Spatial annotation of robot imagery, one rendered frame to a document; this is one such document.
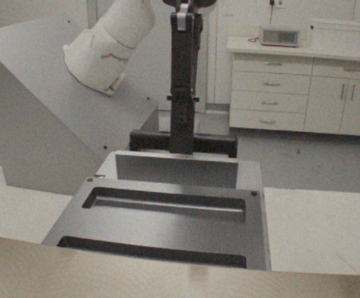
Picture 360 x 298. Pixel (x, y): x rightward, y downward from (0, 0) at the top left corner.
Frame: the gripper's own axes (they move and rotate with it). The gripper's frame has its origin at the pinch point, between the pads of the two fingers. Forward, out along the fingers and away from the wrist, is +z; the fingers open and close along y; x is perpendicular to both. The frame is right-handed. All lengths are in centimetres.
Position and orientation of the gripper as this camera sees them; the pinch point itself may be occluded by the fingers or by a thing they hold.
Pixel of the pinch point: (182, 126)
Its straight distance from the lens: 45.4
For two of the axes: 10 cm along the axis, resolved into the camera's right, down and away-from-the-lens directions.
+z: -0.5, 9.9, 1.2
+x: -9.9, -0.6, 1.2
